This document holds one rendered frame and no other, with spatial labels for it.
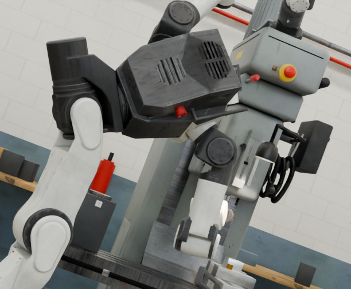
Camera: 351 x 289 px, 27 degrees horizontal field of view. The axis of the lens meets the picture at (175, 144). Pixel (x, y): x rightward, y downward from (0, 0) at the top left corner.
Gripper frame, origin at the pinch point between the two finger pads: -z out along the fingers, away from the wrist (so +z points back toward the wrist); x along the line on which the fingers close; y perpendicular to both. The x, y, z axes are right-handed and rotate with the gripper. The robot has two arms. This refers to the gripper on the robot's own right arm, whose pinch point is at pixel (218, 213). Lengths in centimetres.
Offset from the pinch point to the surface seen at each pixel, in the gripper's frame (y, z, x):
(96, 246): 26.7, 16.9, 33.9
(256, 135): -30.1, 12.5, -4.5
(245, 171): -16.9, 11.7, -5.3
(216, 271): 19.7, 6.0, -7.6
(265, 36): -61, 25, 3
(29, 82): -52, -350, 258
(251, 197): -9.3, 5.6, -9.9
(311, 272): 18, -393, -39
